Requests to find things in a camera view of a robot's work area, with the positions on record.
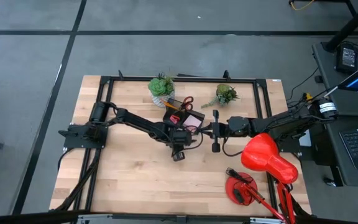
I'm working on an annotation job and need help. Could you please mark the succulent in white patterned pot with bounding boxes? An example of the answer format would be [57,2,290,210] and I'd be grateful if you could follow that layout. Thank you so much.
[147,73,176,108]

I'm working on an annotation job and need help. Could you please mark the black mesh desk organizer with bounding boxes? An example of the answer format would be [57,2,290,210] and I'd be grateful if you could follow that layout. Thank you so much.
[162,98,205,134]

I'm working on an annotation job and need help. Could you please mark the yellow cable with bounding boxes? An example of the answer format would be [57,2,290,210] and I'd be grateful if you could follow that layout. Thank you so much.
[289,0,315,12]

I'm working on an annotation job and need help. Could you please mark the pink sticky note pad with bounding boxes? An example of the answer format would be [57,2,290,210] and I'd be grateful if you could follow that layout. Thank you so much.
[182,114,202,131]

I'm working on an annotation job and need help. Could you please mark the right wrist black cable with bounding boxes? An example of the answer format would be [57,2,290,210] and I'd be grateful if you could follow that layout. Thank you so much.
[221,136,244,157]

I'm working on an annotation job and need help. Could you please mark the red and black scissors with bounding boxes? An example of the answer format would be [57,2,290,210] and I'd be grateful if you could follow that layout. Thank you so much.
[180,95,195,112]

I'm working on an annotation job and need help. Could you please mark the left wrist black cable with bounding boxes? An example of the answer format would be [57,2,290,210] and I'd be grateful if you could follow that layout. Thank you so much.
[185,125,204,151]

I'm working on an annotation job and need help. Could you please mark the black stand legs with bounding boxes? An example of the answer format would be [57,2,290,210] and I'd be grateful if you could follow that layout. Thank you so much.
[321,0,358,52]

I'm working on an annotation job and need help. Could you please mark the black floor cables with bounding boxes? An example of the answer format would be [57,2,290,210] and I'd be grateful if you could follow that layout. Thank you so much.
[286,67,329,110]

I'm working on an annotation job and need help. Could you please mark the red desk lamp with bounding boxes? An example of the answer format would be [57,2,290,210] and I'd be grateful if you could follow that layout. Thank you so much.
[224,133,300,224]

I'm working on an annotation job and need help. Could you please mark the small trailing succulent plant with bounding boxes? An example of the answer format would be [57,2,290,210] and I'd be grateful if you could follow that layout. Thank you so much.
[201,83,239,109]

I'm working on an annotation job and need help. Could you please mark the silver aluminium rail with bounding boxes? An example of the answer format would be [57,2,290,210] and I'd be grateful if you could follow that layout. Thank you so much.
[76,213,287,224]

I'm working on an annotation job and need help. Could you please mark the black side desk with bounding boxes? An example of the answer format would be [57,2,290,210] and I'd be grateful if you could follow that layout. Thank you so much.
[311,42,358,187]

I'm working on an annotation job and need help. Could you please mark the black cable bundle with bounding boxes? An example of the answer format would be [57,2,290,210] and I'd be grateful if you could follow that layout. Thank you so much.
[54,147,102,212]

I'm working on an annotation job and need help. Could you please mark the black metal table frame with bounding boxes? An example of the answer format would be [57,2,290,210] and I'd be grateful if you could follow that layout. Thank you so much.
[50,70,279,218]

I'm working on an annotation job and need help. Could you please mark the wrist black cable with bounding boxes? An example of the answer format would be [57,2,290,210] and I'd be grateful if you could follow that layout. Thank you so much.
[221,136,244,157]
[185,125,204,151]

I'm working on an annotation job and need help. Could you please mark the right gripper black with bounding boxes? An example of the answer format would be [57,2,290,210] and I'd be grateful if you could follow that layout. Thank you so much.
[202,109,231,153]

